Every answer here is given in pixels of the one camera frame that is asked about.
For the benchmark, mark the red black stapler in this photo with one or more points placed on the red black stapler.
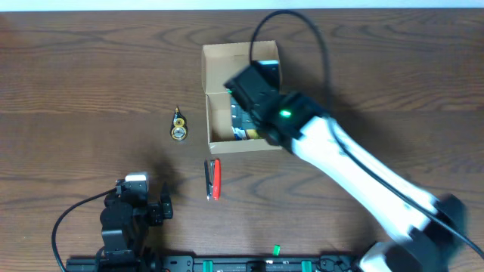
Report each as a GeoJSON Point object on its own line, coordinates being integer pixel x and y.
{"type": "Point", "coordinates": [213, 177]}

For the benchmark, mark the small green clip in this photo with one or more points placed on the small green clip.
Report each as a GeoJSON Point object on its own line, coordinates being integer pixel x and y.
{"type": "Point", "coordinates": [276, 250]}

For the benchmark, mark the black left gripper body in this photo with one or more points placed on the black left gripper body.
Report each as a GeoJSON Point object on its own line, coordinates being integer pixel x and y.
{"type": "Point", "coordinates": [155, 214]}

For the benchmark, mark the yellow sticky note pad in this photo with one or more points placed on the yellow sticky note pad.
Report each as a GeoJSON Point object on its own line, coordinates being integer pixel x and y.
{"type": "Point", "coordinates": [252, 134]}

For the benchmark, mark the open cardboard box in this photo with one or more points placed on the open cardboard box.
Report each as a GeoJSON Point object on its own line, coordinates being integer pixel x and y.
{"type": "Point", "coordinates": [219, 63]}

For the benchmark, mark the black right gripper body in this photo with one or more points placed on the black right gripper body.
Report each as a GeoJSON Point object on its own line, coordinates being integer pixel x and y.
{"type": "Point", "coordinates": [256, 119]}

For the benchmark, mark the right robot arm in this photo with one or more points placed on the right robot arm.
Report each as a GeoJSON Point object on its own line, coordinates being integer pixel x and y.
{"type": "Point", "coordinates": [425, 231]}

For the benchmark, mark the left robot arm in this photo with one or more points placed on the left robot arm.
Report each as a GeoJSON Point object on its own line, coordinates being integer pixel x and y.
{"type": "Point", "coordinates": [127, 217]}

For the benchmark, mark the black yellow correction tape dispenser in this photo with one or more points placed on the black yellow correction tape dispenser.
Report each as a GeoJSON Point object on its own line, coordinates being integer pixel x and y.
{"type": "Point", "coordinates": [179, 129]}

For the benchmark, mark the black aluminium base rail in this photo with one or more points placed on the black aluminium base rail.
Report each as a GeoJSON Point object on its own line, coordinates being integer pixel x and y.
{"type": "Point", "coordinates": [187, 263]}

